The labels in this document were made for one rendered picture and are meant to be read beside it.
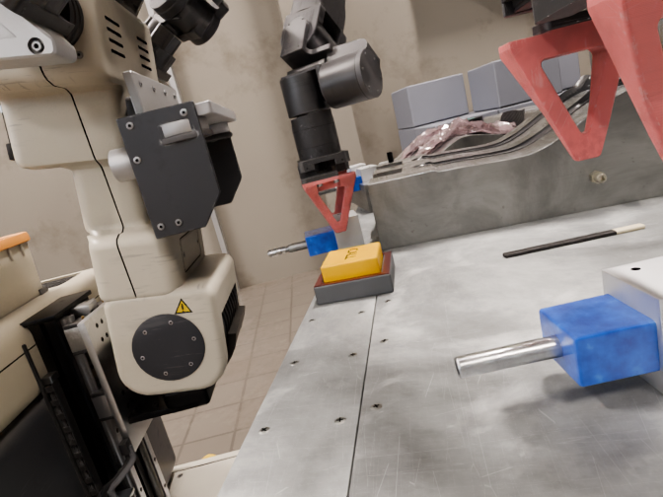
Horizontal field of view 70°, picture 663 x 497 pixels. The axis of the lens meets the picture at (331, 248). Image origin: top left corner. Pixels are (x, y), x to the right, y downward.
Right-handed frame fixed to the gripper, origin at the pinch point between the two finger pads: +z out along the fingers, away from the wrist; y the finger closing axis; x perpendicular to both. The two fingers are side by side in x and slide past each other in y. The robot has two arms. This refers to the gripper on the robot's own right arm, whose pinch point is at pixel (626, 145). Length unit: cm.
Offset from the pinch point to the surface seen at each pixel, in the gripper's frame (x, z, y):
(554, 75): -109, -8, 244
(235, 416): 76, 91, 142
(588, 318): 3.0, 8.4, -0.3
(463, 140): -10, 2, 70
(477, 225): -1.4, 11.1, 35.8
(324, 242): 18.3, 9.1, 38.1
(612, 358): 3.0, 9.9, -2.1
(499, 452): 9.6, 12.5, -3.7
